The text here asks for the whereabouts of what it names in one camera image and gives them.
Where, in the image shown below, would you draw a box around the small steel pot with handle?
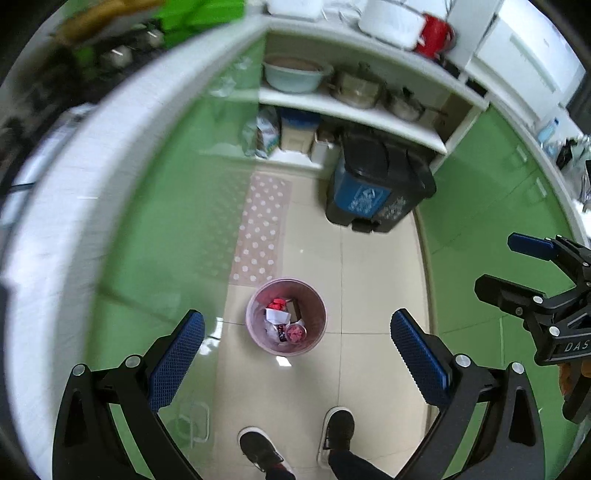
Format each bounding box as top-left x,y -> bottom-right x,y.
385,88 -> 448,123

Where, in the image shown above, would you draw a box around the white enamel pot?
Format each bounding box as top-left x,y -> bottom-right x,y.
358,0 -> 428,51

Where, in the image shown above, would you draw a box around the white shelf unit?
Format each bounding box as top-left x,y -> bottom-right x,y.
256,18 -> 490,174

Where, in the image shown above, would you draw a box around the small cardboard box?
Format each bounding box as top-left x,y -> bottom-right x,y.
309,127 -> 342,162

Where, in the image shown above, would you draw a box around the black and blue pedal bin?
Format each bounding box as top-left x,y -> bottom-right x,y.
324,127 -> 437,234

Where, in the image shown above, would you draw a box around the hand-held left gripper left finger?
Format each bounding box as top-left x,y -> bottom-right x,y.
52,310 -> 206,480

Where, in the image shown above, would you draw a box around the pink waste bin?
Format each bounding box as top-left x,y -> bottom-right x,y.
245,277 -> 328,357

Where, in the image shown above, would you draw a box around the clear plastic bags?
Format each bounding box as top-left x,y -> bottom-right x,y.
240,104 -> 282,160

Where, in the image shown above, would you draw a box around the plastic water bottle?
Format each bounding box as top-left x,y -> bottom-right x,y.
538,117 -> 561,155

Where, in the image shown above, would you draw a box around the white cabinet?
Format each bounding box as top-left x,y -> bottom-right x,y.
445,0 -> 587,109

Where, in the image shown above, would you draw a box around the cardboard box blue top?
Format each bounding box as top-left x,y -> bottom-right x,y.
279,110 -> 321,153

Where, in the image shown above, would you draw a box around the person's shoe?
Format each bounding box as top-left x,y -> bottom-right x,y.
239,427 -> 296,480
317,406 -> 356,467

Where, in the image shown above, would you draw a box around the red pot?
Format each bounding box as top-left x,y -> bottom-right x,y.
413,14 -> 458,60

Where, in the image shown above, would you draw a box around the person's right shoe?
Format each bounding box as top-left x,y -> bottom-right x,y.
317,406 -> 356,467

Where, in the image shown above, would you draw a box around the pink dotted floor mat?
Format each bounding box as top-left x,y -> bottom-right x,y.
229,173 -> 294,284

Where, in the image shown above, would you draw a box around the person's left shoe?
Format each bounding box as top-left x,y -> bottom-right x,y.
239,427 -> 296,480

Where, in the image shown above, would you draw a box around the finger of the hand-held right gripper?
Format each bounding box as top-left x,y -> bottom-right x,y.
475,274 -> 591,320
507,232 -> 591,271

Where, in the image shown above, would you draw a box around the light blue basin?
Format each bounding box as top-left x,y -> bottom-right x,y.
262,53 -> 334,94

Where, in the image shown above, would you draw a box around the person's right trouser leg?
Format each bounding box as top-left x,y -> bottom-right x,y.
328,450 -> 398,480

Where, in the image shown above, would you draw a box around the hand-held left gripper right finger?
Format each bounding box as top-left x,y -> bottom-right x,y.
390,308 -> 547,480

